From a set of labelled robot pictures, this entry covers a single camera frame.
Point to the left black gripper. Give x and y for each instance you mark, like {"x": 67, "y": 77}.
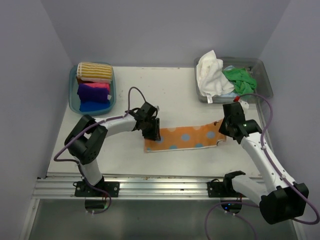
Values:
{"x": 155, "y": 133}

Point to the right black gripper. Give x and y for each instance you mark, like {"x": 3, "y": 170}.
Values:
{"x": 222, "y": 129}

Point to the orange patterned towel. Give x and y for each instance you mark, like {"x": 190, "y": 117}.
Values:
{"x": 186, "y": 138}

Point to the purple towel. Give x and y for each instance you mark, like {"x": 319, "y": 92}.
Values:
{"x": 92, "y": 94}

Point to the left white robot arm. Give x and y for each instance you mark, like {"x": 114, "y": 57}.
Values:
{"x": 86, "y": 139}

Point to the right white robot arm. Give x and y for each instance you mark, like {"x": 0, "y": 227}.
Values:
{"x": 281, "y": 198}

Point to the green towel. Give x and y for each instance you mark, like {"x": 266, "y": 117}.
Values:
{"x": 241, "y": 79}

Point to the clear grey plastic bin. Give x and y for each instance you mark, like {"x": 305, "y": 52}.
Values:
{"x": 256, "y": 69}

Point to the white towel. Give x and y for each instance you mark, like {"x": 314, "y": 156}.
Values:
{"x": 210, "y": 79}

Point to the pink rolled towel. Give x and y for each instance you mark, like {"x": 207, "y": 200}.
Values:
{"x": 99, "y": 85}

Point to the blue rolled towel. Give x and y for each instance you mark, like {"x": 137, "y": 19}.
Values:
{"x": 92, "y": 106}

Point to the blue-green plastic bin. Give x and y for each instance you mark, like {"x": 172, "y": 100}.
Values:
{"x": 74, "y": 101}

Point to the yellow striped rolled towel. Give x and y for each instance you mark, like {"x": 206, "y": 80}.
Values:
{"x": 94, "y": 72}

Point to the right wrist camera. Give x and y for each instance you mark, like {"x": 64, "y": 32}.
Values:
{"x": 244, "y": 104}

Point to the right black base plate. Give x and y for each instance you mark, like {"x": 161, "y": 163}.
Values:
{"x": 217, "y": 189}

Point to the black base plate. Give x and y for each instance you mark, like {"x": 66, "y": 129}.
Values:
{"x": 83, "y": 190}
{"x": 217, "y": 189}

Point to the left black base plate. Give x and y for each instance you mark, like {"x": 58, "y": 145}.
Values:
{"x": 83, "y": 190}

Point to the aluminium mounting rail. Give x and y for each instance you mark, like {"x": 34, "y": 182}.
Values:
{"x": 131, "y": 187}

